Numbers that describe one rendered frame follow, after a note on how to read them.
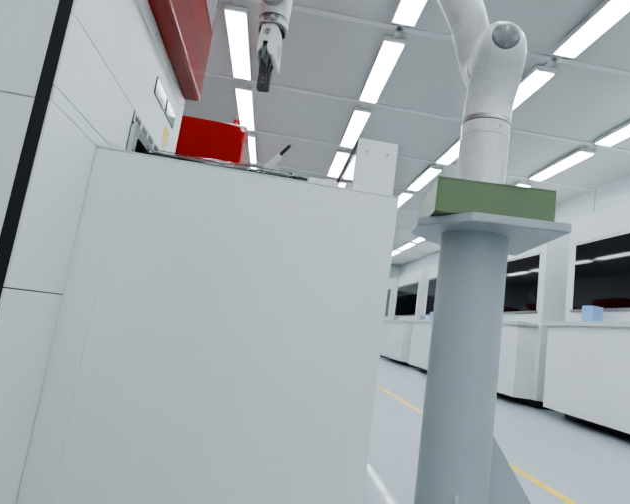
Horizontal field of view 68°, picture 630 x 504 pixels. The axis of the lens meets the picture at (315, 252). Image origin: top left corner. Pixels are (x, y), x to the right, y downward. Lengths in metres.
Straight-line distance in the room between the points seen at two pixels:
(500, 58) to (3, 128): 1.04
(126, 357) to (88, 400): 0.10
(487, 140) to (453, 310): 0.42
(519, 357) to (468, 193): 4.70
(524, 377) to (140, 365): 5.12
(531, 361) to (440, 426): 4.70
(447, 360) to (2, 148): 0.95
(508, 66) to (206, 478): 1.12
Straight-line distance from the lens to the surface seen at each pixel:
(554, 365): 5.12
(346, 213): 0.98
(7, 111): 0.91
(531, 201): 1.16
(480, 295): 1.14
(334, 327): 0.95
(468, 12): 1.43
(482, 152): 1.24
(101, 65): 1.06
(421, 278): 9.89
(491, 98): 1.29
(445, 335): 1.14
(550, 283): 5.87
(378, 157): 1.09
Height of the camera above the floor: 0.53
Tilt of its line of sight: 9 degrees up
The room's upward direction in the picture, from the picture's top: 8 degrees clockwise
